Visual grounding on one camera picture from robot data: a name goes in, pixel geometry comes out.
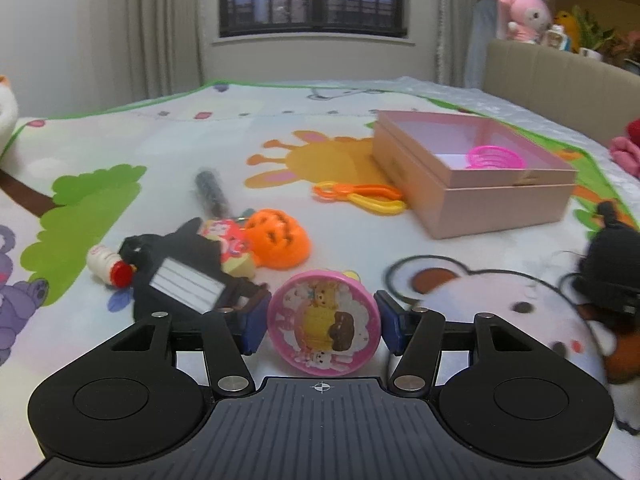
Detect black plush toy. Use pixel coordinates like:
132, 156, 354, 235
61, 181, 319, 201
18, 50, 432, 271
572, 199, 640, 334

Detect black luggage tag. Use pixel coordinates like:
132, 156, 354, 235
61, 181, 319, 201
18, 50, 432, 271
118, 218, 266, 321

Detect yellow hello kitty camera toy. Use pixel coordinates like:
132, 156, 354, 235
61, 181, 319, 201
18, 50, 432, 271
198, 219, 256, 280

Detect pink round cartoon tin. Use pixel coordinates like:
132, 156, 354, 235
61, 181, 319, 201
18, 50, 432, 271
267, 270, 382, 377

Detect orange toy helmet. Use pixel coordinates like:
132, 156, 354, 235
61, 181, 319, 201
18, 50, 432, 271
244, 208, 311, 270

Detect black item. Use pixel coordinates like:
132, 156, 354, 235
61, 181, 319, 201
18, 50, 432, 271
194, 170, 231, 219

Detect orange yellow toy tongs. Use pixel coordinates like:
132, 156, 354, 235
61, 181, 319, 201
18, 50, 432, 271
312, 181, 407, 216

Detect pink plastic basket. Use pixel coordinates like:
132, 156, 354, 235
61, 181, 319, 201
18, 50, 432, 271
465, 145, 526, 170

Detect pink knitted cloth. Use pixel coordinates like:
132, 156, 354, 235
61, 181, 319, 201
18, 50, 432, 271
608, 136, 640, 178

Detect red cloth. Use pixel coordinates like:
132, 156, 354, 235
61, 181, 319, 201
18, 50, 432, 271
626, 119, 640, 145

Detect pink cardboard box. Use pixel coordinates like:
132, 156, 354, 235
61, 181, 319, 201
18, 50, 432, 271
372, 110, 577, 238

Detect beige upholstered headboard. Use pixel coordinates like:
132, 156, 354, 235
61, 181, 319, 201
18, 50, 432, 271
482, 39, 640, 146

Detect cartoon animal play mat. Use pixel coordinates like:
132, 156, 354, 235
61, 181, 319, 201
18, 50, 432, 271
0, 78, 640, 461

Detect potted green plant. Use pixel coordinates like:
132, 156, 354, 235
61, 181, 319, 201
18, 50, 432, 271
572, 6, 639, 68

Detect yellow plush toy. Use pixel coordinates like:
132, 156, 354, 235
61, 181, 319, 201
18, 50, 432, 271
554, 11, 580, 53

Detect pink plush doll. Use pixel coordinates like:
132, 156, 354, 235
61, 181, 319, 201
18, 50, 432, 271
496, 0, 552, 44

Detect white orange fleece blanket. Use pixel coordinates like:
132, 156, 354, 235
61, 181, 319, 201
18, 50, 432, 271
0, 75, 20, 152

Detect beige curtain left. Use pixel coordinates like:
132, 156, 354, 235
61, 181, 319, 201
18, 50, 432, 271
89, 0, 204, 107

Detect beige curtain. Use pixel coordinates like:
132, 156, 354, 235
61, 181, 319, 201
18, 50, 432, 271
436, 0, 497, 88
89, 0, 204, 107

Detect beige curtain right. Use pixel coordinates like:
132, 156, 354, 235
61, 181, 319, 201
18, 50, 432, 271
436, 0, 497, 88

